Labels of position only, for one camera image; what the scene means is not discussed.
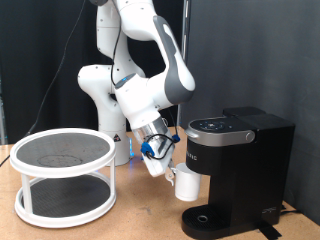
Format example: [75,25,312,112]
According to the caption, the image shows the black camera cable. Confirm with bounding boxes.
[0,0,123,166]

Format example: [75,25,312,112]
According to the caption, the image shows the black curtain backdrop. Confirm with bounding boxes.
[0,0,184,146]

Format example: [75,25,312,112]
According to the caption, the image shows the black Keurig coffee machine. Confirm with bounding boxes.
[181,106,296,240]

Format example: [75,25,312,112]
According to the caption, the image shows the white two-tier turntable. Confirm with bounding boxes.
[9,128,118,229]

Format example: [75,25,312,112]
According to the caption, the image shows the black tape strip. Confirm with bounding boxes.
[256,219,283,240]

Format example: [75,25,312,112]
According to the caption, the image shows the white mug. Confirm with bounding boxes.
[169,162,203,203]

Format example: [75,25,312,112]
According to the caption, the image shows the black power cord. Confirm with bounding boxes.
[280,203,303,215]

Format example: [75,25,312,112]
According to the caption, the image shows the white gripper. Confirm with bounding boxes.
[141,133,177,187]

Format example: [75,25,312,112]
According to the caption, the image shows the dark gray panel board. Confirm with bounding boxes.
[181,0,320,226]

